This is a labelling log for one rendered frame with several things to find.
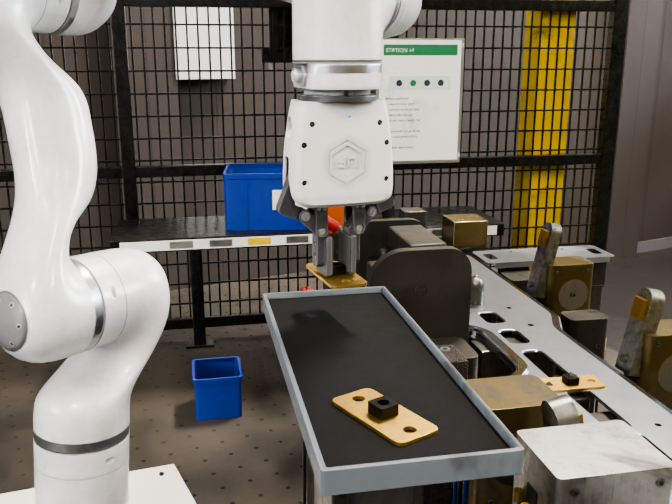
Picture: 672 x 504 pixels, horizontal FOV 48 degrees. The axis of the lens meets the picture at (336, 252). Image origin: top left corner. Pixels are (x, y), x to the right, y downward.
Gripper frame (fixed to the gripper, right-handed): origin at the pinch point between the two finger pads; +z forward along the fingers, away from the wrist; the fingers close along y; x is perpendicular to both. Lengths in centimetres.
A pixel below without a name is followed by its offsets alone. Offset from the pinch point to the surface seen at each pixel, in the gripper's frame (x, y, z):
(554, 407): -15.9, 15.6, 12.2
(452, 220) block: 75, 56, 17
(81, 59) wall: 309, -10, -15
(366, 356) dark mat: -10.9, -1.2, 6.7
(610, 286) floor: 291, 294, 122
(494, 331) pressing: 26, 36, 23
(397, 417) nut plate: -22.8, -3.8, 6.4
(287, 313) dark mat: 2.4, -4.4, 6.8
